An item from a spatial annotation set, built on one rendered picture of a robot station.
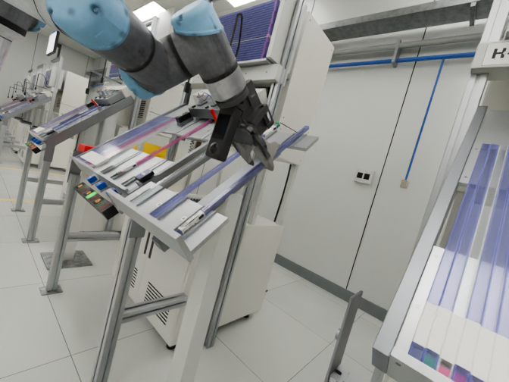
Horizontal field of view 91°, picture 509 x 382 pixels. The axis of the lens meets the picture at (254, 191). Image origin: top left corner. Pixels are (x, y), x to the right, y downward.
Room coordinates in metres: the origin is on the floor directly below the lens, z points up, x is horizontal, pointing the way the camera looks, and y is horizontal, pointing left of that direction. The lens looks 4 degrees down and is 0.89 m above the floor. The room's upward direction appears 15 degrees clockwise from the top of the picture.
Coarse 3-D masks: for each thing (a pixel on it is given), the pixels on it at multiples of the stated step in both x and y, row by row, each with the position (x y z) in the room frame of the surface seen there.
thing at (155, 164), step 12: (120, 156) 1.12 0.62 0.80; (132, 156) 1.08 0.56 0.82; (144, 156) 1.05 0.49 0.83; (96, 168) 1.06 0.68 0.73; (108, 168) 1.02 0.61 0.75; (120, 168) 1.00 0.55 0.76; (132, 168) 0.97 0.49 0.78; (144, 168) 0.94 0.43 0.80; (156, 168) 0.92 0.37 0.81; (120, 180) 0.90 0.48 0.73; (132, 180) 0.87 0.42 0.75
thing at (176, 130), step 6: (180, 108) 1.58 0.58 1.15; (186, 108) 1.54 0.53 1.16; (168, 114) 1.53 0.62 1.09; (174, 114) 1.49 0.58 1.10; (204, 120) 1.27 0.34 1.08; (174, 126) 1.30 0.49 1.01; (186, 126) 1.26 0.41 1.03; (192, 126) 1.23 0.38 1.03; (210, 126) 1.17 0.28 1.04; (162, 132) 1.29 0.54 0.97; (168, 132) 1.24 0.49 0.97; (174, 132) 1.22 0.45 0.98; (180, 132) 1.20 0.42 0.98; (186, 132) 1.18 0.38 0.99; (198, 132) 1.14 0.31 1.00; (204, 132) 1.12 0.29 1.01; (210, 132) 1.10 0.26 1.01; (186, 138) 1.24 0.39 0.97; (192, 138) 1.11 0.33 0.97; (198, 138) 1.08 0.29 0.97; (204, 138) 1.06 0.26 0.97; (210, 138) 1.04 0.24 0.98
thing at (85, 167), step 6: (78, 162) 1.14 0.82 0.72; (84, 168) 1.12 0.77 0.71; (90, 168) 1.02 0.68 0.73; (90, 174) 1.10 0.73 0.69; (96, 174) 0.98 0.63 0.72; (102, 174) 0.93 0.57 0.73; (108, 180) 0.88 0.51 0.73; (114, 180) 0.86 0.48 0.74; (114, 186) 0.87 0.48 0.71; (120, 186) 0.81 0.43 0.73; (120, 192) 0.85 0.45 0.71; (126, 192) 0.79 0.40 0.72
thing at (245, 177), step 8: (304, 128) 0.76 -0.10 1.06; (296, 136) 0.73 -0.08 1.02; (288, 144) 0.70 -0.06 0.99; (280, 152) 0.68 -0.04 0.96; (256, 168) 0.62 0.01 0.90; (248, 176) 0.61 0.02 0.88; (232, 184) 0.59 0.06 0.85; (240, 184) 0.59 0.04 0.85; (224, 192) 0.57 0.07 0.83; (232, 192) 0.57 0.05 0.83; (216, 200) 0.55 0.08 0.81; (208, 208) 0.53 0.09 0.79; (176, 232) 0.48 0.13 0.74
